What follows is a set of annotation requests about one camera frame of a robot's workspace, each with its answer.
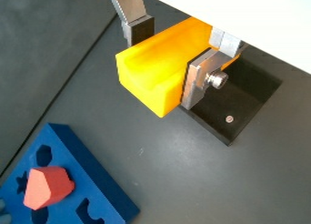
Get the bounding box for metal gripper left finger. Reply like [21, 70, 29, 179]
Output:
[110, 0, 154, 46]

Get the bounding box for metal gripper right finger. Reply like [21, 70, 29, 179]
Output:
[181, 27, 245, 110]

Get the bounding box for yellow arch block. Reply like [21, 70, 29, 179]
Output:
[114, 16, 240, 118]

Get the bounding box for black fixture block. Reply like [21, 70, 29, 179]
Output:
[177, 54, 283, 148]

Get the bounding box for blue shape sorter board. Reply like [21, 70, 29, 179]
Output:
[0, 124, 140, 224]

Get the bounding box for red pentagon block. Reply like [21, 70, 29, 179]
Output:
[22, 167, 74, 210]

